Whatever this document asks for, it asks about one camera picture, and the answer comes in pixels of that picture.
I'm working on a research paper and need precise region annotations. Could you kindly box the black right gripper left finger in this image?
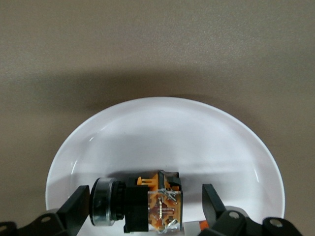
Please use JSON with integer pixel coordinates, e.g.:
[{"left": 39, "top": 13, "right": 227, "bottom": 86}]
[{"left": 0, "top": 185, "right": 91, "bottom": 236}]

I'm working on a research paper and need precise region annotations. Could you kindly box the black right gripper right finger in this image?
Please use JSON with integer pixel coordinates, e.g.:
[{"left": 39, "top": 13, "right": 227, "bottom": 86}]
[{"left": 199, "top": 184, "right": 303, "bottom": 236}]

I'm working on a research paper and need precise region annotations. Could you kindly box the black orange push-button switch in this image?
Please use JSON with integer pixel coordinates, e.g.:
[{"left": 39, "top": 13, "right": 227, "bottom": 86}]
[{"left": 89, "top": 170, "right": 184, "bottom": 233}]

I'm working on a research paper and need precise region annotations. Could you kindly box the pale pink round plate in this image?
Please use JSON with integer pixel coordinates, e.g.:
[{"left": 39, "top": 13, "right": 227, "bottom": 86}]
[{"left": 45, "top": 96, "right": 286, "bottom": 236}]

